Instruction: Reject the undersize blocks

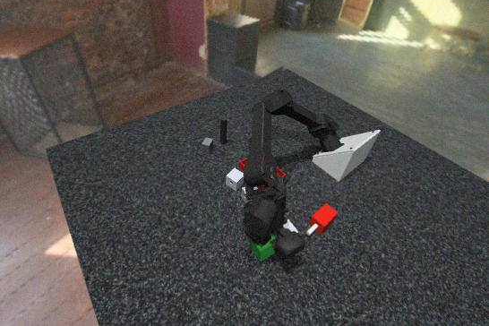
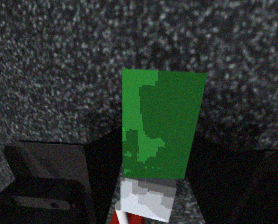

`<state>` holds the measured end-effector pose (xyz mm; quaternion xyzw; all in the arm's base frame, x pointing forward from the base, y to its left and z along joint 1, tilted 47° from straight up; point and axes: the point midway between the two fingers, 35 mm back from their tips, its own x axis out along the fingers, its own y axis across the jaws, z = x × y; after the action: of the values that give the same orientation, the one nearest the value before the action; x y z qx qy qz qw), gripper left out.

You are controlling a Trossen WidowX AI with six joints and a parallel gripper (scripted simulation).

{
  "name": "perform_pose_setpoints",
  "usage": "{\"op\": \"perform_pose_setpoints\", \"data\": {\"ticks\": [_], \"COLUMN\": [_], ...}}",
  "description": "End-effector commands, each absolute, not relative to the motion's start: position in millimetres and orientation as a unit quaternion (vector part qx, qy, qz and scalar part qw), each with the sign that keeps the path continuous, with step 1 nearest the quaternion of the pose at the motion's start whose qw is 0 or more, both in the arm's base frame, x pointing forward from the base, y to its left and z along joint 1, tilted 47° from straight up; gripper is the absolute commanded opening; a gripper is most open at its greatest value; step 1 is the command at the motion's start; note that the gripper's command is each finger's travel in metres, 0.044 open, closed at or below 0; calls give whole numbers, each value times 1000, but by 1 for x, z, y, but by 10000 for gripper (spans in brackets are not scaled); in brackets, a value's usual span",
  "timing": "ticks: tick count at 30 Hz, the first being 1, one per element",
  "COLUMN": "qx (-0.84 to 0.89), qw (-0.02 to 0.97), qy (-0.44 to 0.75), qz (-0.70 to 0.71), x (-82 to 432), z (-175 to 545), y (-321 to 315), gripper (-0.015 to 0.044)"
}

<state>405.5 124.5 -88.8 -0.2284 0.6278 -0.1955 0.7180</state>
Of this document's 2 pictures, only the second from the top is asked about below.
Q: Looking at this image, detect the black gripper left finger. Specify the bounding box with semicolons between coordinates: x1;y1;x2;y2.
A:
4;126;122;224

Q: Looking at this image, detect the red block with white pin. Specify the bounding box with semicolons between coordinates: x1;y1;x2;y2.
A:
109;200;145;224

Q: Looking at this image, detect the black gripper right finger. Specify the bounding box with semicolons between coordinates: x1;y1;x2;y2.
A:
185;134;278;224

